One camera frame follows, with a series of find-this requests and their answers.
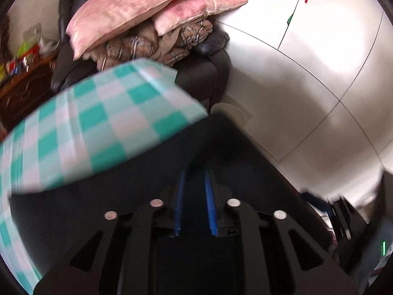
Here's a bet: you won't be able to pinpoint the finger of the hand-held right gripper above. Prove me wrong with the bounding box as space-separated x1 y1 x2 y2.
329 196 352 241

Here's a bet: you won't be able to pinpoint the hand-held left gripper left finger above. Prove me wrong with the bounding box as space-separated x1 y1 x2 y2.
33 171 187 295

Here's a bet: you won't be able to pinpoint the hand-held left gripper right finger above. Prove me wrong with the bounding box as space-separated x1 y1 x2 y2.
204 170 360 295

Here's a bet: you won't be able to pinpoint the black pants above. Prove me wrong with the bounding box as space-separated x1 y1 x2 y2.
9 113 340 295

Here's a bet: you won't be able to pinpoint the teal white checked tablecloth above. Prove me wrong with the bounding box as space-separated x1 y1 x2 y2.
0 58 210 294

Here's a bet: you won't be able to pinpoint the black leather armchair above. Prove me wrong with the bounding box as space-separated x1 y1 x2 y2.
50 0 231 112

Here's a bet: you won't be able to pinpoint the white wardrobe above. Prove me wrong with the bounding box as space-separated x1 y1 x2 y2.
212 0 393 202

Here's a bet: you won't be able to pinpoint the brown plaid blanket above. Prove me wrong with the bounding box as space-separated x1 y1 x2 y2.
82 18 214 73

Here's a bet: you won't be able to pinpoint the dark wooden nightstand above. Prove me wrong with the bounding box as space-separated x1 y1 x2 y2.
0 52 59 130

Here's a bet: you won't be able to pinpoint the small pink pillow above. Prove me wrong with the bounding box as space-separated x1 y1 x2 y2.
154 0 249 36

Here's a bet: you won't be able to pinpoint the large pink pillow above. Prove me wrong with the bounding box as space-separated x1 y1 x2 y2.
65 0 216 61

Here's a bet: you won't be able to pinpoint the green plastic packet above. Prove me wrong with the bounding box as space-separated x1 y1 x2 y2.
16 41 37 58

